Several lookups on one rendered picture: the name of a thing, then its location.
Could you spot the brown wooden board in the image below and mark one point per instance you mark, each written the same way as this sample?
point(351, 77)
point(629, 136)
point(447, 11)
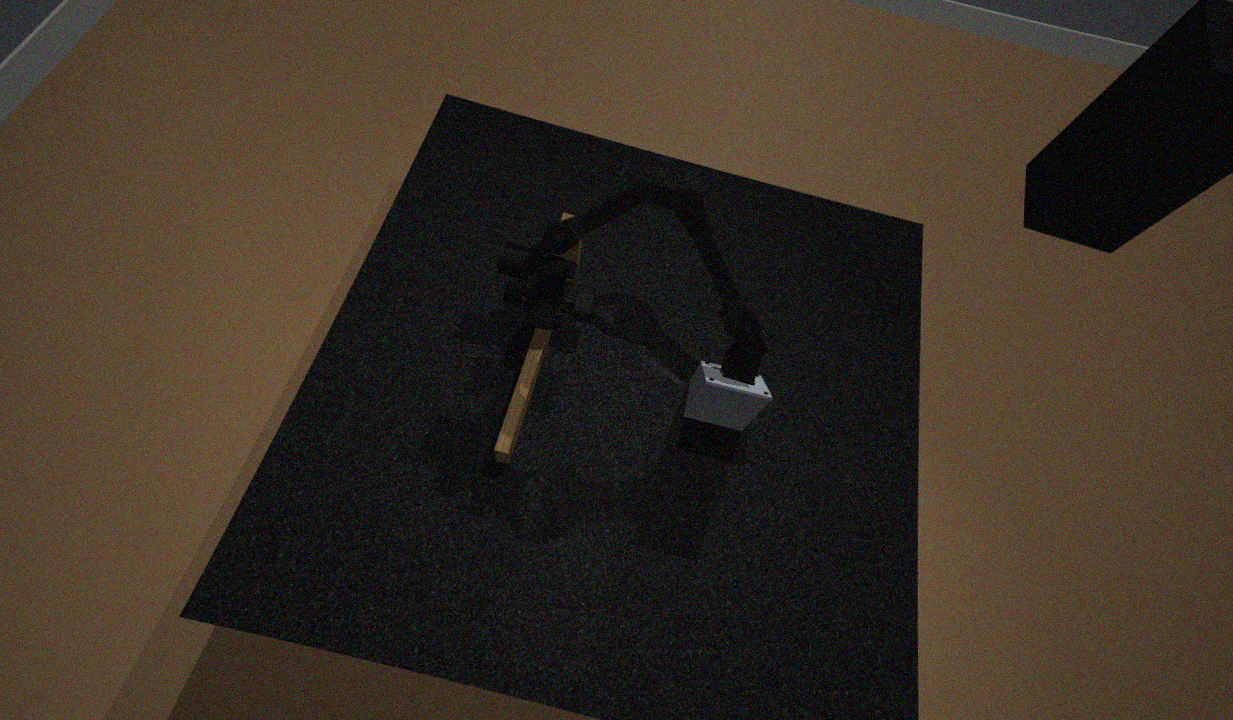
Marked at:
point(521, 396)

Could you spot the brown wooden post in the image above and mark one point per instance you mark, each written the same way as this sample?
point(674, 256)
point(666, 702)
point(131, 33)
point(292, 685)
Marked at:
point(574, 253)

